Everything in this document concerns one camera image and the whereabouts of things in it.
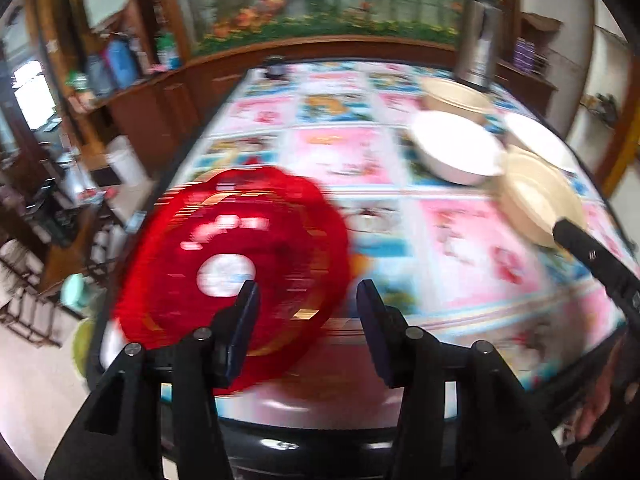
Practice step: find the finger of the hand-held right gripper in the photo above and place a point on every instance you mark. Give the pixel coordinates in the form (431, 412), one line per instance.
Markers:
(585, 250)

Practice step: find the white bowl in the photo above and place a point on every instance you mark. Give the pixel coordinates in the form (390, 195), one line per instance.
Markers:
(457, 152)

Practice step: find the purple box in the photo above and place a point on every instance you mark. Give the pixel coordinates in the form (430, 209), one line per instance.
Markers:
(525, 55)

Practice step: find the light blue bottle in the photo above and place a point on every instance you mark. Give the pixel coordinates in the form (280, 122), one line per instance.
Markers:
(97, 77)

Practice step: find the white plate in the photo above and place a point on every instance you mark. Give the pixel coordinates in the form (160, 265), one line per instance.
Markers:
(542, 140)

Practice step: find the wooden slatted chair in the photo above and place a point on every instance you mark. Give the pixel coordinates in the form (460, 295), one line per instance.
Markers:
(27, 300)

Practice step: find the window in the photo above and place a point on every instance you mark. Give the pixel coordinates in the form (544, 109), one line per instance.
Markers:
(32, 95)

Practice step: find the steel thermos flask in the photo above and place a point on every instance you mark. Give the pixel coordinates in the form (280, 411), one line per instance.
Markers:
(477, 40)

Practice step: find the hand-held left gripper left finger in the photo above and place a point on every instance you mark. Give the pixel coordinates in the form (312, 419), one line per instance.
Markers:
(244, 322)

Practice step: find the small dark object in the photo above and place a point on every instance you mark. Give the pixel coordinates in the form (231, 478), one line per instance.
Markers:
(274, 66)

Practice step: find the white bucket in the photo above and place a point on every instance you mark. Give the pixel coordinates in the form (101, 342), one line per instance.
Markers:
(126, 160)

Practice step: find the green and white bottle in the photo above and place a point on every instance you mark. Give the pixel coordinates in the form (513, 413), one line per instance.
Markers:
(167, 51)

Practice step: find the teal basin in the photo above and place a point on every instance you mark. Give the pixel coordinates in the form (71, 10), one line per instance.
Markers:
(77, 292)

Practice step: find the flower wall poster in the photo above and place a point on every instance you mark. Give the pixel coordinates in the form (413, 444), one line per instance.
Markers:
(325, 0)

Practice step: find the person's right hand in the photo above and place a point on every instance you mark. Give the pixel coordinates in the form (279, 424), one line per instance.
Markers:
(597, 400)

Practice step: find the small wooden side table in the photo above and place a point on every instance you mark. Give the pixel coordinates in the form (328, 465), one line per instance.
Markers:
(70, 250)

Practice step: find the blue detergent bottle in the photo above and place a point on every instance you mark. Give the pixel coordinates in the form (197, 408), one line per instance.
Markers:
(121, 64)

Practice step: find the yellow-green basin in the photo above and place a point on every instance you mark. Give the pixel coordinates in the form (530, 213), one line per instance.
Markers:
(82, 350)

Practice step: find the wooden wall cabinet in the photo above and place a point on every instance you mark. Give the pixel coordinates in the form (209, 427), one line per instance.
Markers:
(165, 100)

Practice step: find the cream bowl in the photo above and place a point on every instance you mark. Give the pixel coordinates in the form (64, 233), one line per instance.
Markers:
(455, 97)
(537, 200)

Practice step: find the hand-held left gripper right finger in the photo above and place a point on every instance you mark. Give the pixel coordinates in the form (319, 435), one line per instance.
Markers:
(372, 322)

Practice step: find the green-lidded jar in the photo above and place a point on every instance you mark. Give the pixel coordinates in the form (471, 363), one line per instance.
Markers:
(77, 86)

